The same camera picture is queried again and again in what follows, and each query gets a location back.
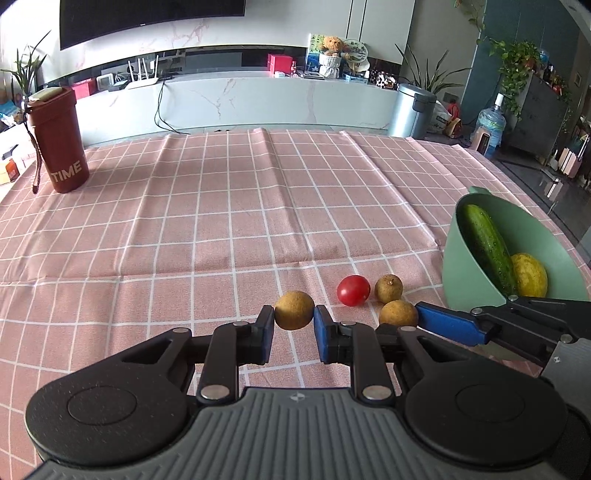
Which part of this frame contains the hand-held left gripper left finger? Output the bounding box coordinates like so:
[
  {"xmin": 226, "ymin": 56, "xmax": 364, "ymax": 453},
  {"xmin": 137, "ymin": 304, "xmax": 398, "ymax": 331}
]
[{"xmin": 111, "ymin": 305, "xmax": 276, "ymax": 401}]

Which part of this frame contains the grey side cabinet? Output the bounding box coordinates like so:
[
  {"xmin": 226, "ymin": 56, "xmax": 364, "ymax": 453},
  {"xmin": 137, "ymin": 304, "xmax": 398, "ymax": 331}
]
[{"xmin": 505, "ymin": 69, "xmax": 583, "ymax": 163}]

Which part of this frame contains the green cucumber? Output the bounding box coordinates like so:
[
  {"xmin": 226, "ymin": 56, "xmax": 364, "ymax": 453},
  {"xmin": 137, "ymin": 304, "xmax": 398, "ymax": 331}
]
[{"xmin": 462, "ymin": 204, "xmax": 518, "ymax": 296}]

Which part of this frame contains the black cable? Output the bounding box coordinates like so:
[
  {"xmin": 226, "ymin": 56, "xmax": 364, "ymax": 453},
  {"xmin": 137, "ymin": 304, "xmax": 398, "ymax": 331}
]
[{"xmin": 154, "ymin": 78, "xmax": 191, "ymax": 136}]

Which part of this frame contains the pink checked tablecloth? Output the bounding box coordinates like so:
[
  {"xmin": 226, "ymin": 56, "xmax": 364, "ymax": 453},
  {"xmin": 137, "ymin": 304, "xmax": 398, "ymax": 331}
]
[{"xmin": 0, "ymin": 128, "xmax": 591, "ymax": 402}]

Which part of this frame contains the brown teddy bear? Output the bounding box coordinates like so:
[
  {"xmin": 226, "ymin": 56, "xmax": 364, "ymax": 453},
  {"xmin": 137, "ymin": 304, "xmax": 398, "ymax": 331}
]
[{"xmin": 321, "ymin": 37, "xmax": 352, "ymax": 57}]

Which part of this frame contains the white router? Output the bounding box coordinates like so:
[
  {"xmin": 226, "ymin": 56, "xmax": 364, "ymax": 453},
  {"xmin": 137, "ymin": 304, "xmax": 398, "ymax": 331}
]
[{"xmin": 126, "ymin": 54, "xmax": 161, "ymax": 90}]

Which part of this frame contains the potted grass plant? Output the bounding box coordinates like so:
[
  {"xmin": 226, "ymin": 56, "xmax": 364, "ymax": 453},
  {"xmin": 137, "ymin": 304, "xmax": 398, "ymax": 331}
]
[{"xmin": 0, "ymin": 30, "xmax": 51, "ymax": 100}]

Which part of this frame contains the long-leaf potted plant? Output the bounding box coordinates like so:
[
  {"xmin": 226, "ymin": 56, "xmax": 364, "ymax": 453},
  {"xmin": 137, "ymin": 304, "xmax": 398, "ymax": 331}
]
[{"xmin": 396, "ymin": 44, "xmax": 469, "ymax": 95}]

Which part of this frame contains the pink small appliance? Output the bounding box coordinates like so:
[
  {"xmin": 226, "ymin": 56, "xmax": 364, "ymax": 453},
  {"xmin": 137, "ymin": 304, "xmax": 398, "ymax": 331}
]
[{"xmin": 471, "ymin": 127, "xmax": 493, "ymax": 156}]

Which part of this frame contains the red cherry tomato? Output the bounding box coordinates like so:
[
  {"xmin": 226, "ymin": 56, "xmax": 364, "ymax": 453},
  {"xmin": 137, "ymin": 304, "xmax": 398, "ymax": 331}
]
[{"xmin": 337, "ymin": 275, "xmax": 371, "ymax": 306}]

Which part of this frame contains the brown longan with stem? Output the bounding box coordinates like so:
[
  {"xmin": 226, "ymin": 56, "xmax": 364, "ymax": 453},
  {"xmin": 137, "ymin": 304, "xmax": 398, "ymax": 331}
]
[{"xmin": 374, "ymin": 274, "xmax": 404, "ymax": 304}]

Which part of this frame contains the green colander bowl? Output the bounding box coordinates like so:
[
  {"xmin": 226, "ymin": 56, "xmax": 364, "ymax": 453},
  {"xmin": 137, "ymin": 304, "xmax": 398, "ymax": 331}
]
[{"xmin": 442, "ymin": 186, "xmax": 591, "ymax": 319}]

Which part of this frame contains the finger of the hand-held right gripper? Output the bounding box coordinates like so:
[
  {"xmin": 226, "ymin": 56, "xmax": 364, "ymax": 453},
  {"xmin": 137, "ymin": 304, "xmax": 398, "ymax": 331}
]
[
  {"xmin": 505, "ymin": 294, "xmax": 591, "ymax": 340},
  {"xmin": 414, "ymin": 301, "xmax": 573, "ymax": 367}
]

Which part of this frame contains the black television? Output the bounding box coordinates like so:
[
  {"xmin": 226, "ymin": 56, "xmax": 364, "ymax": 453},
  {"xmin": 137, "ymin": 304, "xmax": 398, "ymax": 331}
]
[{"xmin": 60, "ymin": 0, "xmax": 246, "ymax": 51}]

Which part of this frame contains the picture board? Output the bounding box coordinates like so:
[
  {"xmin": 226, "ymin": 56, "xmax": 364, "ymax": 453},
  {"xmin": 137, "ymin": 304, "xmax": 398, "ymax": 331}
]
[{"xmin": 308, "ymin": 33, "xmax": 327, "ymax": 75}]

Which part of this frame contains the round hand fan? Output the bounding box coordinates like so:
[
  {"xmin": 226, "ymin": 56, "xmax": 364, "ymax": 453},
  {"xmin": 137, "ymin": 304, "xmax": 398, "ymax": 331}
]
[{"xmin": 344, "ymin": 39, "xmax": 370, "ymax": 63}]

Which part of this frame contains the white plastic bag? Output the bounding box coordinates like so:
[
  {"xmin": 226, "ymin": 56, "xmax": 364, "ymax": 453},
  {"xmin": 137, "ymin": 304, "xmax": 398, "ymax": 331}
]
[{"xmin": 431, "ymin": 99, "xmax": 454, "ymax": 134}]

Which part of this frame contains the green ivy plant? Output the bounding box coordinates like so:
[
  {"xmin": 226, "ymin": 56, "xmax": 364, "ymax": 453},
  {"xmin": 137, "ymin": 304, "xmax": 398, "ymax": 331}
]
[{"xmin": 489, "ymin": 39, "xmax": 543, "ymax": 118}]

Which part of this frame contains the red tumbler with strap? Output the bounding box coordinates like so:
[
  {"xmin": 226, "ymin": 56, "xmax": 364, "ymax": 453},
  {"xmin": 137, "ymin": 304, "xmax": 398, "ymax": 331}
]
[{"xmin": 23, "ymin": 86, "xmax": 90, "ymax": 195}]

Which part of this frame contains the silver trash can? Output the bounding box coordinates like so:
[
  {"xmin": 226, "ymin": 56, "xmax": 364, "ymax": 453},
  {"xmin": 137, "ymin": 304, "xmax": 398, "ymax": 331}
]
[{"xmin": 388, "ymin": 83, "xmax": 437, "ymax": 139}]

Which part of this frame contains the white marble media cabinet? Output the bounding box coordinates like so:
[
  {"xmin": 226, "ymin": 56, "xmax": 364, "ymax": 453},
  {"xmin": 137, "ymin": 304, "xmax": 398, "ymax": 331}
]
[{"xmin": 0, "ymin": 69, "xmax": 400, "ymax": 149}]

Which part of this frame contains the blue water jug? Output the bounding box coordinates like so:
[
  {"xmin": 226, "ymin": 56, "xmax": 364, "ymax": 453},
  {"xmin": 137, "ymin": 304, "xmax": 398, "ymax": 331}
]
[{"xmin": 475, "ymin": 92, "xmax": 507, "ymax": 158}]

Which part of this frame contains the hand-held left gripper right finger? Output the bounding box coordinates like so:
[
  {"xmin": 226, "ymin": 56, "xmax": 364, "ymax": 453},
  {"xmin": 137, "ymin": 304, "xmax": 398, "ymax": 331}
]
[{"xmin": 313, "ymin": 305, "xmax": 467, "ymax": 401}]

